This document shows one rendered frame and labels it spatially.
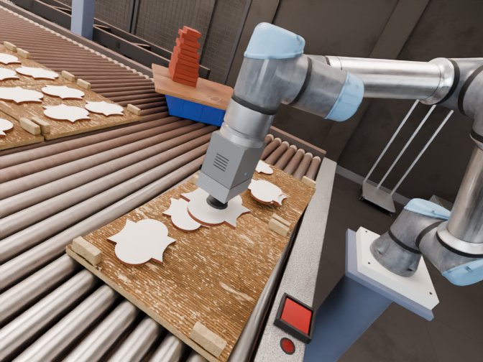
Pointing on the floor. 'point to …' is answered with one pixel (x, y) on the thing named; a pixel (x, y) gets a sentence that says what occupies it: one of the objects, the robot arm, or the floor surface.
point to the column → (352, 309)
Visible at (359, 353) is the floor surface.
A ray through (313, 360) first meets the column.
